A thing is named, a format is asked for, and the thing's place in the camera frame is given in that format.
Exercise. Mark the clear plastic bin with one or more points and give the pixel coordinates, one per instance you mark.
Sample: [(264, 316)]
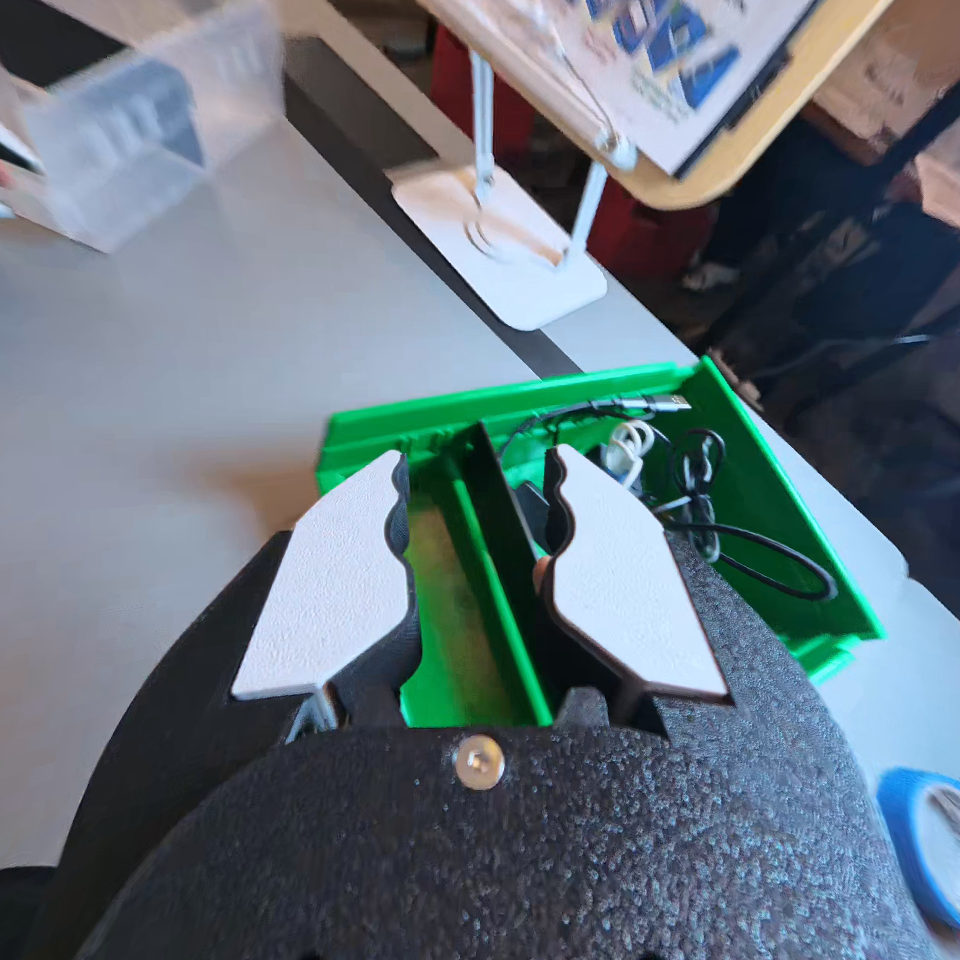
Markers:
[(150, 127)]

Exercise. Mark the green plastic bin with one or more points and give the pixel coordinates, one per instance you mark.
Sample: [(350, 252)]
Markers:
[(765, 480)]

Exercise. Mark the blue tape roll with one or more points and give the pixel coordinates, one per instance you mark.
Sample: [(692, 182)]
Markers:
[(900, 825)]

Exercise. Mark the person's right hand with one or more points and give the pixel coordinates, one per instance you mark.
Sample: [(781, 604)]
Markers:
[(540, 574)]

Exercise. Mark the instruction sheet on stand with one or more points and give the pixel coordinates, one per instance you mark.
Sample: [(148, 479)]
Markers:
[(682, 187)]

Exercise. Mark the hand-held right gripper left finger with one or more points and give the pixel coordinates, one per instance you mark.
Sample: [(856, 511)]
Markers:
[(330, 585)]

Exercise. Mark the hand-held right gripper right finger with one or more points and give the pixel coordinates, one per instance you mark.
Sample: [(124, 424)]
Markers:
[(630, 585)]

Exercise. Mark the white document stand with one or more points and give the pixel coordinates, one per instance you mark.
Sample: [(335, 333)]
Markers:
[(525, 292)]

